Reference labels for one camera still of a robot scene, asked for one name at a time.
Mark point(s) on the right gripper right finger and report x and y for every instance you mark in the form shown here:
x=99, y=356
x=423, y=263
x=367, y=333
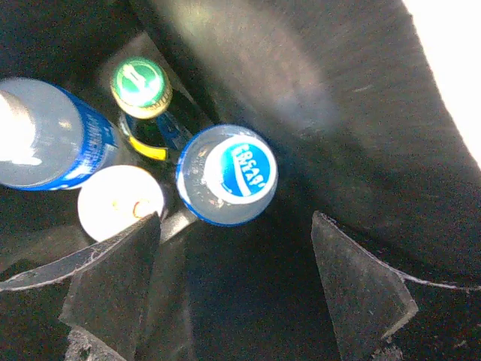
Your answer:
x=384, y=307

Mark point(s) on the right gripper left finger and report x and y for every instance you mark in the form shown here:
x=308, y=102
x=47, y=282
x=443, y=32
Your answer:
x=89, y=305

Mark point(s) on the red silver beverage can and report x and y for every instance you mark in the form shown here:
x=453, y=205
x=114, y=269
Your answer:
x=117, y=197

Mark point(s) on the blue label water bottle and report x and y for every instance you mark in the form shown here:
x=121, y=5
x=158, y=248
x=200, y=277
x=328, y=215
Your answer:
x=51, y=139

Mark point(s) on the black canvas bag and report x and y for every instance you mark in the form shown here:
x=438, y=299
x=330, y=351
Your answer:
x=344, y=94

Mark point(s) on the green glass Perrier bottle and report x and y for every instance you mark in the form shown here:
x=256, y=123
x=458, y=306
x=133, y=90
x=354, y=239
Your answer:
x=156, y=119

